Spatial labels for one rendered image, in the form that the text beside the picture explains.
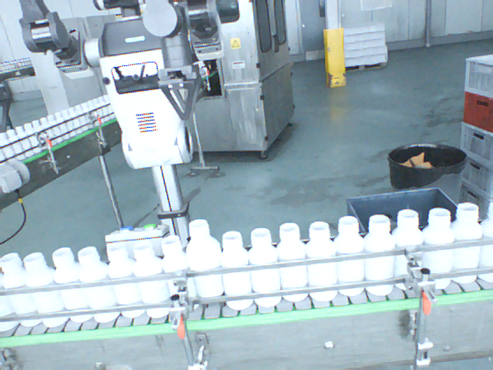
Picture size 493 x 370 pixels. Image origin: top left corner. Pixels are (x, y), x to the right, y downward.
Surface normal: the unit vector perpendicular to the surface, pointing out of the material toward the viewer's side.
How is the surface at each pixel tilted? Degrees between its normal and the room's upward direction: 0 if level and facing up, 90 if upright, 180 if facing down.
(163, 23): 85
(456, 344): 90
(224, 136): 90
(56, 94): 90
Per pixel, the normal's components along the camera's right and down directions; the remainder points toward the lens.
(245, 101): -0.31, 0.41
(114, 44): 0.00, 0.39
